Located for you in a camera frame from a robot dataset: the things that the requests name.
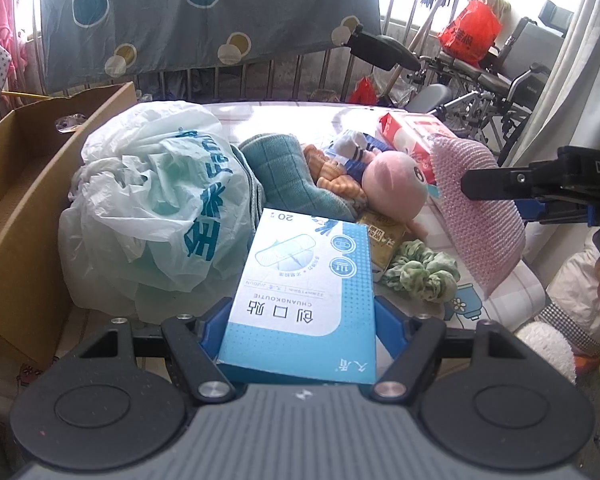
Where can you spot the striped white sock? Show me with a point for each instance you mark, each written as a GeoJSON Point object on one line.
{"type": "Point", "coordinates": [352, 142]}

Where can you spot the grey dotted hanging blanket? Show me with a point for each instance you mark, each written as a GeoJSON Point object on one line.
{"type": "Point", "coordinates": [180, 20]}

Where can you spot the black padded seat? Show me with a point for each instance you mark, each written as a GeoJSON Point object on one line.
{"type": "Point", "coordinates": [385, 52]}

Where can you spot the red white packet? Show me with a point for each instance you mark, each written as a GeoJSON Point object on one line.
{"type": "Point", "coordinates": [410, 132]}

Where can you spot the blue white bandage box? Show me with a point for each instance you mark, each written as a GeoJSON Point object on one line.
{"type": "Point", "coordinates": [300, 300]}

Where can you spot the orange knitted toy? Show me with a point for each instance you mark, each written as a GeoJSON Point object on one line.
{"type": "Point", "coordinates": [337, 180]}

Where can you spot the pink plush toy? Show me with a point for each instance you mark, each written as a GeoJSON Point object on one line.
{"type": "Point", "coordinates": [395, 180]}

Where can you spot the teal towel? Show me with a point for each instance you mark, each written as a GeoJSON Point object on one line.
{"type": "Point", "coordinates": [280, 170]}

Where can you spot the gold tissue packet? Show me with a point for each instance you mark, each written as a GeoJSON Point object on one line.
{"type": "Point", "coordinates": [385, 240]}

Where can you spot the grey padded seat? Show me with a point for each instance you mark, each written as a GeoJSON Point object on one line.
{"type": "Point", "coordinates": [430, 97]}

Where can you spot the off-white curtain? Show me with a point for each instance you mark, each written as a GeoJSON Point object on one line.
{"type": "Point", "coordinates": [580, 100]}

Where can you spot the checkered cloth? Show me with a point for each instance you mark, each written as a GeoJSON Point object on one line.
{"type": "Point", "coordinates": [570, 330]}

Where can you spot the white fluffy toy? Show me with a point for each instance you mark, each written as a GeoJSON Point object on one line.
{"type": "Point", "coordinates": [545, 350]}

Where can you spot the white plastic bag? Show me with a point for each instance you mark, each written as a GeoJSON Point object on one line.
{"type": "Point", "coordinates": [155, 195]}

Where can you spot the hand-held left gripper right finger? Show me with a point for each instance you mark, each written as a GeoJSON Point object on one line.
{"type": "Point", "coordinates": [387, 322]}

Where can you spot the white pillow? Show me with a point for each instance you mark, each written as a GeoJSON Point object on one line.
{"type": "Point", "coordinates": [575, 285]}

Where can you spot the metal railing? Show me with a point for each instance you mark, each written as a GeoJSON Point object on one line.
{"type": "Point", "coordinates": [280, 77]}

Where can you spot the blue white soft packet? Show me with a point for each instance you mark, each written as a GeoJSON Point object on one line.
{"type": "Point", "coordinates": [352, 165]}

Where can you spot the wheelchair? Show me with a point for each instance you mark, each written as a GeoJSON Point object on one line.
{"type": "Point", "coordinates": [530, 45]}

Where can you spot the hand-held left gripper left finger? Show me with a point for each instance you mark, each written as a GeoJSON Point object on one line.
{"type": "Point", "coordinates": [210, 327]}

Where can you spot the brown cardboard box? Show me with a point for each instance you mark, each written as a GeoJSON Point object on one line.
{"type": "Point", "coordinates": [15, 240]}

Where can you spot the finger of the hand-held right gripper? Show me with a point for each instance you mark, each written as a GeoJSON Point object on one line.
{"type": "Point", "coordinates": [555, 211]}
{"type": "Point", "coordinates": [505, 182]}

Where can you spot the red plastic bag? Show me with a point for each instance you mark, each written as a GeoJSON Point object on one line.
{"type": "Point", "coordinates": [467, 30]}

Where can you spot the small red bag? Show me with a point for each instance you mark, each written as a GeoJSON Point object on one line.
{"type": "Point", "coordinates": [365, 92]}

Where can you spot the green white scrunchie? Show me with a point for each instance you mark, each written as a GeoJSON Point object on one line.
{"type": "Point", "coordinates": [420, 272]}

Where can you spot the pink mesh sponge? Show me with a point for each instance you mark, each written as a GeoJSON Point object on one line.
{"type": "Point", "coordinates": [480, 240]}

